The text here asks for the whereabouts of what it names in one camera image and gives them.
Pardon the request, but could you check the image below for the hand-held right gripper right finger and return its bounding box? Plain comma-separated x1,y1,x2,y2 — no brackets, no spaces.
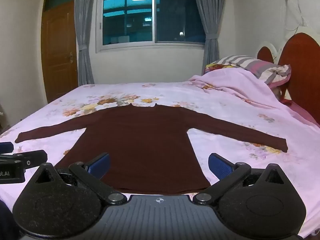
192,152,287,205

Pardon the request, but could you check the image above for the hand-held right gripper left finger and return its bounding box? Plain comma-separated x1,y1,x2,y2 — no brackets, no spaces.
32,152,128,205

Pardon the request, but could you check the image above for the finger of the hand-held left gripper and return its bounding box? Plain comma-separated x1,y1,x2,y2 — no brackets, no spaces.
0,142,14,154
0,150,48,169

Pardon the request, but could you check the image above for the dark brown long-sleeved sweater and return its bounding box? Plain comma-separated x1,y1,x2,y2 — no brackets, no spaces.
15,103,288,196

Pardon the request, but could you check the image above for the pink blanket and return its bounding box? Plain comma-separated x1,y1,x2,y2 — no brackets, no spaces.
189,67,285,104

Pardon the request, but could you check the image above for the bed with pink floral sheet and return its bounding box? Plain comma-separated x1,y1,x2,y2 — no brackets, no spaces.
0,81,320,240

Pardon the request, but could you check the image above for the colourful floral pillow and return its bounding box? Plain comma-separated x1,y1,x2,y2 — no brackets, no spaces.
204,63,232,75

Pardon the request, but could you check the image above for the dark pink bed sheet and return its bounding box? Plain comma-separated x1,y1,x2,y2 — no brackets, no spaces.
282,99,320,128

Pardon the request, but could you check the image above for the striped pillow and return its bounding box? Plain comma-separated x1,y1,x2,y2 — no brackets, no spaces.
211,55,292,85

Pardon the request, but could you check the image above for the brown wooden door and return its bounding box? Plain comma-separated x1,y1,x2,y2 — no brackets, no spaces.
41,0,79,103

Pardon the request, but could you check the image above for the red and white headboard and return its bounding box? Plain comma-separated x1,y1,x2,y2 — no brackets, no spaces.
257,26,320,126

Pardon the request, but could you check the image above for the grey curtain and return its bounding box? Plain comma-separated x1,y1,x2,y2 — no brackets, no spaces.
74,0,103,86
191,0,228,76

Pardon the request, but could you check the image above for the sliding glass window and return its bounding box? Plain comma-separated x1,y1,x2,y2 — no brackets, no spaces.
96,0,206,53

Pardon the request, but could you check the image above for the white cable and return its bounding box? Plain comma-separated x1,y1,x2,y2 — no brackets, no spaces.
282,0,311,33

